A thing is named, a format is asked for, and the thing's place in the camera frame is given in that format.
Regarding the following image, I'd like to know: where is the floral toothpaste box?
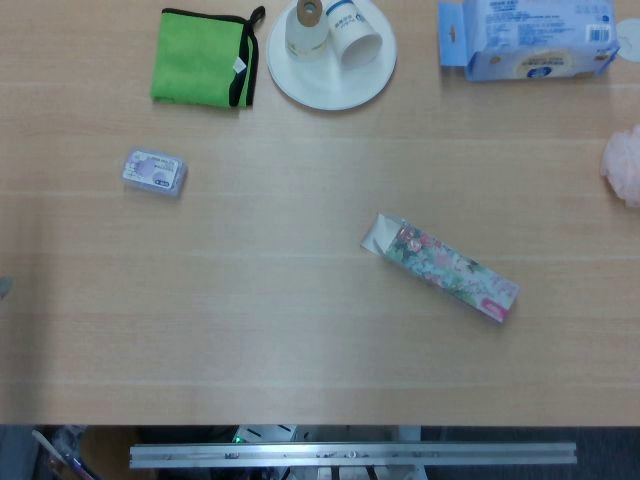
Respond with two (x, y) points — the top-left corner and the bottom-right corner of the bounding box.
(359, 211), (521, 326)

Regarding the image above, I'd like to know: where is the green microfiber cloth black trim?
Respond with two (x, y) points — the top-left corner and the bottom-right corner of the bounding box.
(150, 6), (266, 110)

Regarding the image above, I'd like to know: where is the purple soap in clear case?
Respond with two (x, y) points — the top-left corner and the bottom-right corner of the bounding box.
(121, 146), (189, 200)

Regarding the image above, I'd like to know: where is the white round plate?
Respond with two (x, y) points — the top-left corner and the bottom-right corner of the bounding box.
(266, 0), (399, 111)

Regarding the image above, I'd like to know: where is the white paper cup blue print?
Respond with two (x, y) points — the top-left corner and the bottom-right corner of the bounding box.
(323, 0), (383, 71)

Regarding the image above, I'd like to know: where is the blue white tissue carton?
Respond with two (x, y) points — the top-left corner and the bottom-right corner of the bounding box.
(438, 0), (622, 83)

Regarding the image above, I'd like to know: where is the pink mesh bath pouf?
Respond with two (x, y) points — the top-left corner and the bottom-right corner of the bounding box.
(598, 124), (640, 209)

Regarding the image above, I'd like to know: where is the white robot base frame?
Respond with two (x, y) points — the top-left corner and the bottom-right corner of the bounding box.
(232, 424), (426, 480)

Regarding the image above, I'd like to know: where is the aluminium profile rail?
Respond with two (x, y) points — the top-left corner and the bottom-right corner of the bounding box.
(128, 440), (579, 470)

